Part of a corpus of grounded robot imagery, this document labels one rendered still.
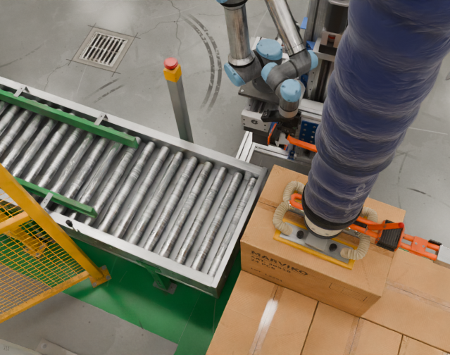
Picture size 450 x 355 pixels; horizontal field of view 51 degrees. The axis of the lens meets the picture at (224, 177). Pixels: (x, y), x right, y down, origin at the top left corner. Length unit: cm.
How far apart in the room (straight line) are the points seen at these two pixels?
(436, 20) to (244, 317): 169
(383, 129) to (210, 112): 237
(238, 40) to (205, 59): 183
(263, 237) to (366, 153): 82
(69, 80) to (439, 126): 276
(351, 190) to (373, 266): 57
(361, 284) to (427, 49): 118
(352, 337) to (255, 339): 44
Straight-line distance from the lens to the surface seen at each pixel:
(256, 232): 199
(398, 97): 111
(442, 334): 246
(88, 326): 299
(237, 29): 193
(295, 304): 232
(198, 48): 386
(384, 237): 190
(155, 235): 245
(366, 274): 199
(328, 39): 209
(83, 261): 271
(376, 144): 127
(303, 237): 197
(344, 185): 149
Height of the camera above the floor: 280
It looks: 62 degrees down
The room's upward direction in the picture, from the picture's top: 5 degrees counter-clockwise
